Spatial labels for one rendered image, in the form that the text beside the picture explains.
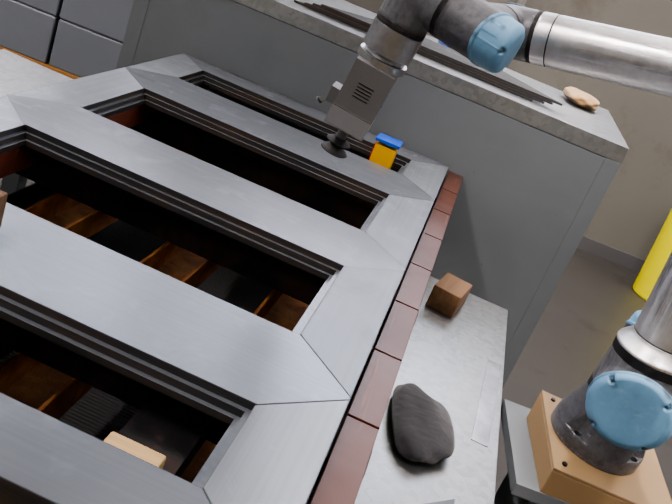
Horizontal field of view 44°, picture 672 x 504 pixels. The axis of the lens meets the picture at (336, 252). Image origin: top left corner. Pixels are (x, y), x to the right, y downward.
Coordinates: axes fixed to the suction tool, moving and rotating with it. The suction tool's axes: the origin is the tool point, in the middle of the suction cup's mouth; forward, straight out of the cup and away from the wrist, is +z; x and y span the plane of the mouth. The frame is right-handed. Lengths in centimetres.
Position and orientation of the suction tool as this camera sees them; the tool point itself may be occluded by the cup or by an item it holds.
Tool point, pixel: (333, 150)
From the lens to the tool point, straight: 127.2
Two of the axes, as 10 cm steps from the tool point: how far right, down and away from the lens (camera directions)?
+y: -2.0, 3.9, -9.0
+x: 8.7, 4.9, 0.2
